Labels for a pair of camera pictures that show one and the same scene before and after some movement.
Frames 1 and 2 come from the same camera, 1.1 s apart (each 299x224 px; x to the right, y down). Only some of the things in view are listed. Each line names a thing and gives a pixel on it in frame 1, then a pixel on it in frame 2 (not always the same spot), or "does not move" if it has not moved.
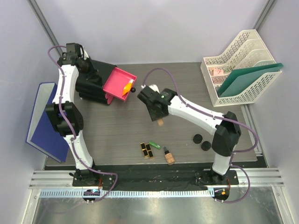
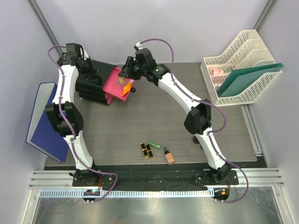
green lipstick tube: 154,145 does not move
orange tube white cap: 127,87 does not move
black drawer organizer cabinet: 92,88 does not move
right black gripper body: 154,115 → 132,71
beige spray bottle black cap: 169,156 does not move
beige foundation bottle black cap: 160,122 → 121,80
